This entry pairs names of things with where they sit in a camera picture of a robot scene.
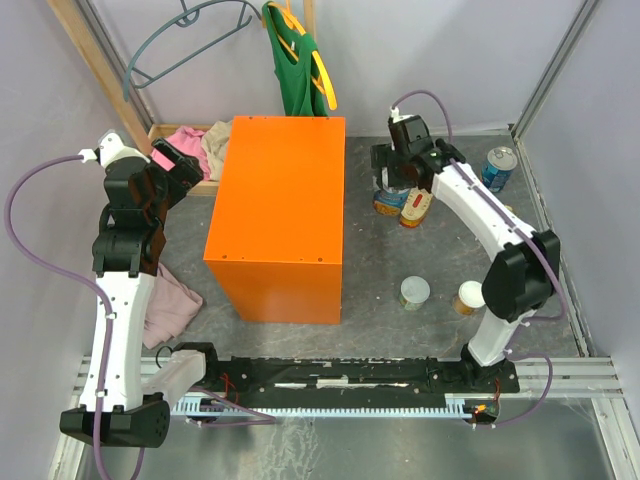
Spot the blue soup can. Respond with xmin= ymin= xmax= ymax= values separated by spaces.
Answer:
xmin=373 ymin=167 xmax=410 ymax=216

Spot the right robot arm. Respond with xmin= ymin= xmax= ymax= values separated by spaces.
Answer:
xmin=371 ymin=139 xmax=561 ymax=391

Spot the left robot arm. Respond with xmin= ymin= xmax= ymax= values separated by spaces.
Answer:
xmin=60 ymin=132 xmax=221 ymax=448

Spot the orange box counter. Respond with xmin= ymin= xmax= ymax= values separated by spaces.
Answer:
xmin=203 ymin=116 xmax=346 ymax=325

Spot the pink cloth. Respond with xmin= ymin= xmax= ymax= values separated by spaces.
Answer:
xmin=167 ymin=126 xmax=211 ymax=180

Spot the beige cloth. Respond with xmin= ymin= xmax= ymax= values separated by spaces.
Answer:
xmin=201 ymin=121 xmax=232 ymax=181

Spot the oval red sardine tin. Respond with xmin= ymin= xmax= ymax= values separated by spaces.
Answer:
xmin=399 ymin=188 xmax=434 ymax=228

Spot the wooden tray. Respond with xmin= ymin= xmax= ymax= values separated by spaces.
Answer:
xmin=147 ymin=123 xmax=222 ymax=198

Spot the yellow plastic hanger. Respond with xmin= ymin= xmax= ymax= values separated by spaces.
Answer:
xmin=266 ymin=1 xmax=338 ymax=116

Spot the can with white lid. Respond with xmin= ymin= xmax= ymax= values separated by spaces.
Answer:
xmin=399 ymin=275 xmax=431 ymax=311

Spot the green tank top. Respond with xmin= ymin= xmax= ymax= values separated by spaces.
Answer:
xmin=262 ymin=2 xmax=327 ymax=117

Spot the mauve cloth on floor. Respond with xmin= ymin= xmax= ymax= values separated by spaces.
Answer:
xmin=143 ymin=264 xmax=204 ymax=349

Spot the small can white lid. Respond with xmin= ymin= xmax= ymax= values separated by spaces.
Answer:
xmin=452 ymin=280 xmax=485 ymax=316

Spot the teal plastic hanger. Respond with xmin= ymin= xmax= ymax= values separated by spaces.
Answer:
xmin=121 ymin=1 xmax=262 ymax=105

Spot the wooden upright behind shirt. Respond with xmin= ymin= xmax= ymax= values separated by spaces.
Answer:
xmin=303 ymin=0 xmax=317 ymax=38

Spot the aluminium corner profile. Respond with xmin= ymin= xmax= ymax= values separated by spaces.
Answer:
xmin=510 ymin=0 xmax=601 ymax=142

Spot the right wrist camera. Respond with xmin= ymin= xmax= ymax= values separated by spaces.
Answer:
xmin=388 ymin=108 xmax=433 ymax=155

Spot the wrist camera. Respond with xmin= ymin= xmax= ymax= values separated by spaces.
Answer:
xmin=388 ymin=108 xmax=433 ymax=155
xmin=96 ymin=130 xmax=150 ymax=169

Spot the wooden post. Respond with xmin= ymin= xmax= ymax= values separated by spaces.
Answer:
xmin=47 ymin=0 xmax=152 ymax=154

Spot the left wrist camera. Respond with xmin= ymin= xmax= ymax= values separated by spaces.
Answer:
xmin=96 ymin=130 xmax=150 ymax=169

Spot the light blue cable duct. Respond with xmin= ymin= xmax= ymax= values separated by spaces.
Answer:
xmin=169 ymin=391 xmax=474 ymax=417

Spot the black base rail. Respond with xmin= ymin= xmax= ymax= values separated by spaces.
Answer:
xmin=174 ymin=342 xmax=520 ymax=410

